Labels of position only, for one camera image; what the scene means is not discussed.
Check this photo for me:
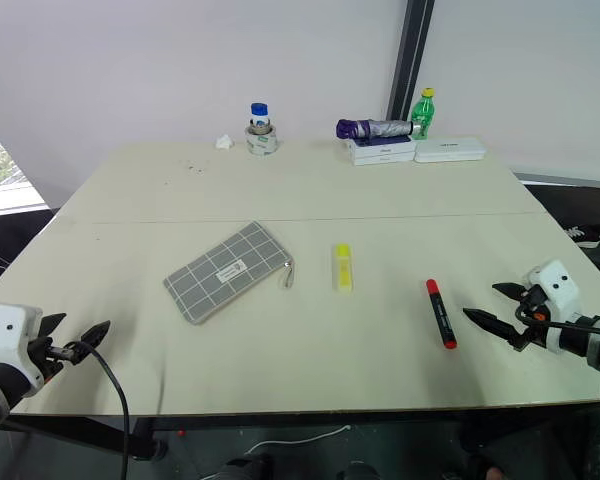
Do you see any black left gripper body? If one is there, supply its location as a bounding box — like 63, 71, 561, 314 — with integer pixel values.
27, 334, 89, 384

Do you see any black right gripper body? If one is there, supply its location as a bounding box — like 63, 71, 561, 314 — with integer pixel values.
510, 284, 550, 352

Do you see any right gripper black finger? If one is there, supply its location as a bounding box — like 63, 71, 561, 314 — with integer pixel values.
462, 307, 523, 343
491, 281, 528, 301

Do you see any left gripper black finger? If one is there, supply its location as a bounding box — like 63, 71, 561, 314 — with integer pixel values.
39, 312, 68, 341
76, 320, 113, 351

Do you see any grey checked pencil pouch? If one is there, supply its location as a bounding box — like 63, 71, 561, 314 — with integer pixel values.
162, 220, 298, 326

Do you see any red and black marker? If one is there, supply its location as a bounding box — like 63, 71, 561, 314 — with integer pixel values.
425, 278, 458, 351

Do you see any black white sneaker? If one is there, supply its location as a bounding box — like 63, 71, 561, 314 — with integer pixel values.
563, 224, 600, 250

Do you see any flat white long box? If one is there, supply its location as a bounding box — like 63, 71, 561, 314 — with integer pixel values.
412, 136, 486, 164

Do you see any yellow highlighter pen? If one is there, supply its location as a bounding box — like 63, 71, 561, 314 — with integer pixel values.
332, 242, 355, 294

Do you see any white phone box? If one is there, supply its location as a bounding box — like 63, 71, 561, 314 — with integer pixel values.
350, 147, 416, 168

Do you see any green bottle yellow cap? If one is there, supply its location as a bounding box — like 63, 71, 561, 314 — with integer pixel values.
410, 87, 436, 141

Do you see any folded purple silver umbrella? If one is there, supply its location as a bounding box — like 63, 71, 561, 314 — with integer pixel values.
335, 118, 414, 141

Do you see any white tape roll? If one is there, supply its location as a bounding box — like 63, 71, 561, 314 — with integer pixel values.
244, 124, 280, 158

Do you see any dark window pillar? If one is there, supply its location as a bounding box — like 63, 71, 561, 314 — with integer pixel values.
385, 0, 437, 123

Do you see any white bottle blue cap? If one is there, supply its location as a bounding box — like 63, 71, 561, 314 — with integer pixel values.
248, 102, 272, 134

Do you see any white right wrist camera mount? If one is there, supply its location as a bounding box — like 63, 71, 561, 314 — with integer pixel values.
523, 259, 579, 312

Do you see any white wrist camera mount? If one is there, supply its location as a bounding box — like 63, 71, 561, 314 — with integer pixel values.
0, 304, 45, 397
523, 259, 579, 312

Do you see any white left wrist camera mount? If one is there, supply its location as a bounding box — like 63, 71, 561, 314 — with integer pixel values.
0, 304, 45, 397

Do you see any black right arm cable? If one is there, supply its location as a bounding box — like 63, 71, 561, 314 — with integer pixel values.
514, 302, 600, 338

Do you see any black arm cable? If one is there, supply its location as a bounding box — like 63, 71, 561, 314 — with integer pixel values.
514, 302, 600, 338
72, 341, 132, 480

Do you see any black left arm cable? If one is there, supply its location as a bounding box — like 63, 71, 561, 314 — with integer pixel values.
72, 341, 132, 480

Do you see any black table frame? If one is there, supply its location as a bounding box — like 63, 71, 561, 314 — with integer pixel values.
0, 399, 600, 462

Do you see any white cable under table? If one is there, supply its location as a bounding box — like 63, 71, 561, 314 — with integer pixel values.
243, 424, 352, 457

